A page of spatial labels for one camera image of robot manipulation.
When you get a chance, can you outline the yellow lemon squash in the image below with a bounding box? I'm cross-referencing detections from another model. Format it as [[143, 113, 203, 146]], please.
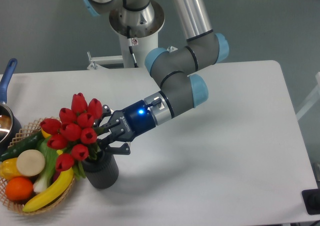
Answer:
[[41, 129, 51, 138]]

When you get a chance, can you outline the red tulip bouquet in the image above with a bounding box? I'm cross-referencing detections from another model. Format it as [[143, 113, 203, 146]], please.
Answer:
[[40, 93, 103, 178]]

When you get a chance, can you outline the white furniture frame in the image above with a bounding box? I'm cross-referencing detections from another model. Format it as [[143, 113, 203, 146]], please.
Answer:
[[295, 72, 320, 121]]

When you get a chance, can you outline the orange fruit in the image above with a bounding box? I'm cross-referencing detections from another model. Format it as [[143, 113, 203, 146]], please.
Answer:
[[5, 177, 34, 201]]

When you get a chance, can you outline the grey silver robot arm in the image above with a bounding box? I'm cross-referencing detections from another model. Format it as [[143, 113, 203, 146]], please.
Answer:
[[83, 0, 229, 155]]

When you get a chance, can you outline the black device at edge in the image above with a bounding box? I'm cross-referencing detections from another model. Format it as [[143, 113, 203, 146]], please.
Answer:
[[301, 189, 320, 215]]

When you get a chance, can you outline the white table clamp bracket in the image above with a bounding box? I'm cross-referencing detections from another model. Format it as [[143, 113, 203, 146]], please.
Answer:
[[86, 45, 179, 70]]

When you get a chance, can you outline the yellow banana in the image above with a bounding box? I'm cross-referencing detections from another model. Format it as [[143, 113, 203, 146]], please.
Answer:
[[22, 168, 74, 213]]

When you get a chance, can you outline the green cucumber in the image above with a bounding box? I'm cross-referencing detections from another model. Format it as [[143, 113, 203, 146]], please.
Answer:
[[0, 131, 44, 162]]

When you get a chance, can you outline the dark grey ribbed vase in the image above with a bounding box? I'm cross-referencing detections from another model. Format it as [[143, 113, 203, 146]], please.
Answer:
[[82, 151, 119, 189]]

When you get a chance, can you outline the black cable on pedestal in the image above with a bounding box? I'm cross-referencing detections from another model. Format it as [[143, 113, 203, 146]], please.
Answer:
[[126, 25, 139, 68]]

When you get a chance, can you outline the blue handled saucepan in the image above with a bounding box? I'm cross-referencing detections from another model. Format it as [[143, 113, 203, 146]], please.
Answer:
[[0, 58, 21, 155]]

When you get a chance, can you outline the beige round disc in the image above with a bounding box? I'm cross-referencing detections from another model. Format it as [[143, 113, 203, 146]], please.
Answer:
[[16, 150, 46, 177]]

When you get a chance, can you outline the yellow bell pepper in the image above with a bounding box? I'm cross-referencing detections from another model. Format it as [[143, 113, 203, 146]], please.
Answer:
[[0, 158, 23, 180]]

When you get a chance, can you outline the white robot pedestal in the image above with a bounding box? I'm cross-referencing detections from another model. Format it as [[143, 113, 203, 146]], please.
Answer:
[[118, 32, 158, 68]]

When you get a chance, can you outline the green bok choy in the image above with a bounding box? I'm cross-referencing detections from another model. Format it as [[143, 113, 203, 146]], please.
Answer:
[[33, 136, 58, 194]]

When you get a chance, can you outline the red fruit in basket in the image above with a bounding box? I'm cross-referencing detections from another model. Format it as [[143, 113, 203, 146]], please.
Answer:
[[51, 171, 61, 184]]

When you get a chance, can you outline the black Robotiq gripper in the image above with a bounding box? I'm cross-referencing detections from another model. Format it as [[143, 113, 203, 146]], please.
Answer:
[[93, 100, 156, 155]]

